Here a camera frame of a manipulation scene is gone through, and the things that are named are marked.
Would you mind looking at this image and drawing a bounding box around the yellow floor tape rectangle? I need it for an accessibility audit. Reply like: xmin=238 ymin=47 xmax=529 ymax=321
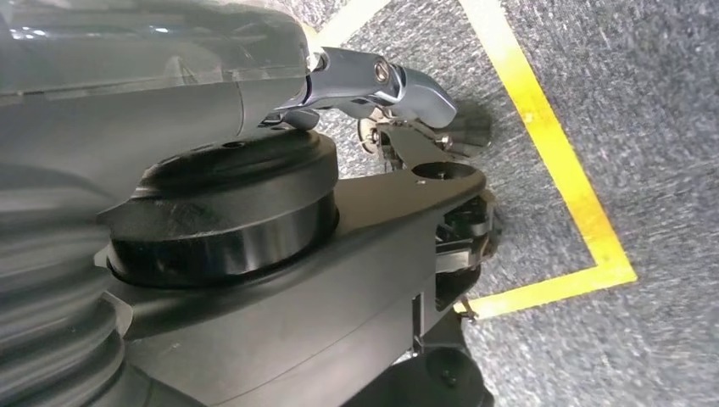
xmin=309 ymin=0 xmax=639 ymax=322

